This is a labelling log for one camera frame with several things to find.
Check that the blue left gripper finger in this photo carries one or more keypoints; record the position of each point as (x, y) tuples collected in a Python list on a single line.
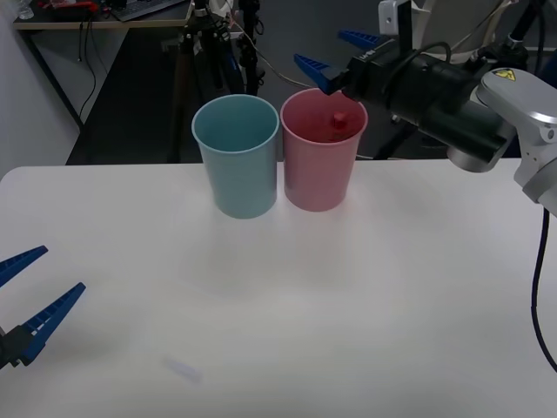
[(48, 315), (19, 263)]

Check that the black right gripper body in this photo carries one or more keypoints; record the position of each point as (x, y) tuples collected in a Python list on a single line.
[(374, 74)]

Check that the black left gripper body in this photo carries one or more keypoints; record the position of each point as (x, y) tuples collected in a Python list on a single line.
[(3, 350)]

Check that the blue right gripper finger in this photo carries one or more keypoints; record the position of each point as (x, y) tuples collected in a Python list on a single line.
[(361, 39), (320, 72)]

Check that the clear bottle with red cap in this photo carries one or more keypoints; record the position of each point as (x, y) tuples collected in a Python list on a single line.
[(340, 121)]

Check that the silver and black right arm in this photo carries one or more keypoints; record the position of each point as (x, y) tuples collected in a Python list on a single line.
[(452, 96)]

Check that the pink plastic bin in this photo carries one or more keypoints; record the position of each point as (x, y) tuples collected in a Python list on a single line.
[(315, 174)]

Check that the black tripod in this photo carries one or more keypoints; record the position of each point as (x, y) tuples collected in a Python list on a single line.
[(204, 56)]

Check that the pale blue plastic bin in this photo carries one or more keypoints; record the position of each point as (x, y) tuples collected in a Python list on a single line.
[(241, 178)]

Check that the black keyboard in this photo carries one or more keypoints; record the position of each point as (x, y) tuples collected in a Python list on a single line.
[(145, 8)]

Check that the dark desk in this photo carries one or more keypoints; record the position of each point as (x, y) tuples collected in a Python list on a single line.
[(65, 22)]

